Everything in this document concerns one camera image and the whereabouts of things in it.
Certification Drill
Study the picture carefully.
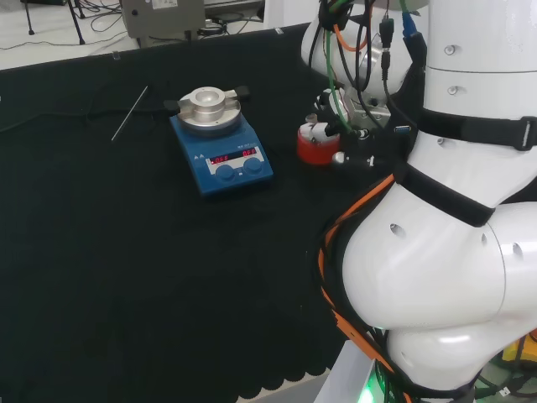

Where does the clear glass round-bottom flask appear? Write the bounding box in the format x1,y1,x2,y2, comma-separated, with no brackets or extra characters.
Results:
304,112,336,144

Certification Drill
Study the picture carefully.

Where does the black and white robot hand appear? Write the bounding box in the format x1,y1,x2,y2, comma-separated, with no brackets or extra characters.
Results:
308,90,411,171

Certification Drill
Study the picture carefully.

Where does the black tripod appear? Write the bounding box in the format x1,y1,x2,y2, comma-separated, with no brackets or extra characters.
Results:
65,0,87,45
19,0,38,37

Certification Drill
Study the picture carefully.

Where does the thin black probe cable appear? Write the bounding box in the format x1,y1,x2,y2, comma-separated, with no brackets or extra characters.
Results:
83,81,167,127

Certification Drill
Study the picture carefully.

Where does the black cloth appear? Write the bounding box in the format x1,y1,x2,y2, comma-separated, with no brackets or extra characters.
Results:
0,14,420,402

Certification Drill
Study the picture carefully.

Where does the heater with blue base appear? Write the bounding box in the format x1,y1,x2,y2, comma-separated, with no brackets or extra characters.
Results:
163,84,275,201

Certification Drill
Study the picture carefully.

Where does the thick black power cable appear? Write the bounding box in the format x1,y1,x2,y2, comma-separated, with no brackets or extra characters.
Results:
0,107,173,133

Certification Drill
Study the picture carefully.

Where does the red flask ring stand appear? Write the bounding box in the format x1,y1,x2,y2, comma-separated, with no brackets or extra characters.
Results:
296,124,341,166

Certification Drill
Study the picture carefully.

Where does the thin steel probe rod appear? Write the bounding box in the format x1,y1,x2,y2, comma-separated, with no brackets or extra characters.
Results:
111,86,149,143

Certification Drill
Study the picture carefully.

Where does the orange cable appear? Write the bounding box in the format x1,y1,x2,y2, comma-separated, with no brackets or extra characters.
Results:
316,174,406,403

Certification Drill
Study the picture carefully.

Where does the grey metal box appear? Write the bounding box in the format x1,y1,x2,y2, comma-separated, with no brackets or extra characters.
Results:
120,0,207,40

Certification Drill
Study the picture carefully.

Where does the pale board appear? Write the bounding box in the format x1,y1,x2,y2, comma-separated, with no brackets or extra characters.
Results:
320,339,378,403

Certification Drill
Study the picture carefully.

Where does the green cable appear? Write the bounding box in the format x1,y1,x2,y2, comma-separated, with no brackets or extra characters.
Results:
324,0,358,132

